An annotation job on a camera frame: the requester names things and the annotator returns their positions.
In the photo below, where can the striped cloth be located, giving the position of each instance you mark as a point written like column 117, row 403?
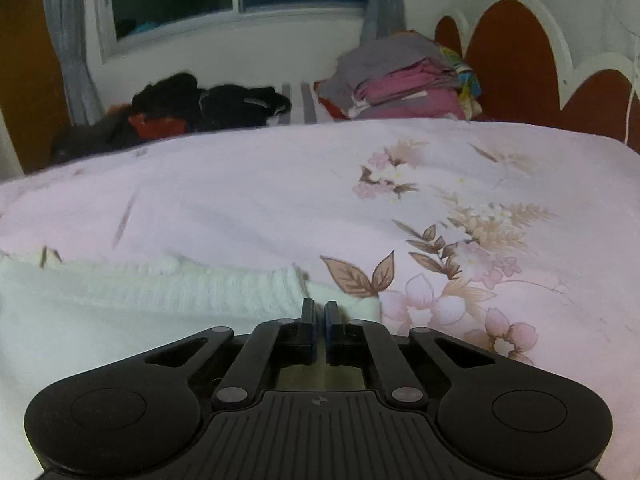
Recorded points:
column 300, row 105

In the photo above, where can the pink floral bed sheet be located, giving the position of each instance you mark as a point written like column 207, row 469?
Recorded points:
column 250, row 185

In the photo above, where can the grey curtain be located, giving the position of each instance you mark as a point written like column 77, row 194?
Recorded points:
column 385, row 0
column 70, row 35

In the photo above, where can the brown wooden door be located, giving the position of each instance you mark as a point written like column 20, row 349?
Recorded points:
column 25, row 70

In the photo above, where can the white knit sweater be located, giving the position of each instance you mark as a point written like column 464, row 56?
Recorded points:
column 150, row 300

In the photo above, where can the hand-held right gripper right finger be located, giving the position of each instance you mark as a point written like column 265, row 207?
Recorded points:
column 331, row 332

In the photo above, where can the red and white headboard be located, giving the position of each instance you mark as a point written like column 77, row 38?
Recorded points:
column 515, row 60

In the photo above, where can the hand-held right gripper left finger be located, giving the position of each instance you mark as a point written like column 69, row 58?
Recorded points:
column 310, row 332

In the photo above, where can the pile of dark clothes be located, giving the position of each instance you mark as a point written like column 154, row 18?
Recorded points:
column 200, row 105

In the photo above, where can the pile of folded clothes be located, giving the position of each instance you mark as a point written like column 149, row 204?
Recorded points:
column 400, row 80

